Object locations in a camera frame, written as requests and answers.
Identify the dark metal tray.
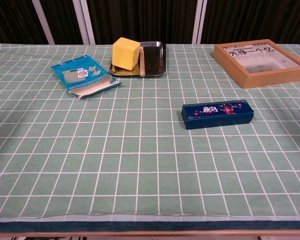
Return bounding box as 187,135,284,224
108,41,167,78

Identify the wooden frame coin box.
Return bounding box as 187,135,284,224
212,38,300,90

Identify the dark blue glasses case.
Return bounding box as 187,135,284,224
181,99,255,131

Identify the blue paper packet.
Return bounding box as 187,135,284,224
50,54,123,99

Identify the yellow sponge block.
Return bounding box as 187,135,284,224
111,37,142,72

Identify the white partition post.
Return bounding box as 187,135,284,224
72,0,96,45
31,0,56,45
191,0,208,45

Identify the green checked tablecloth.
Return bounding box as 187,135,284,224
0,42,300,224

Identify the wooden stick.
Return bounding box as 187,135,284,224
139,46,147,77

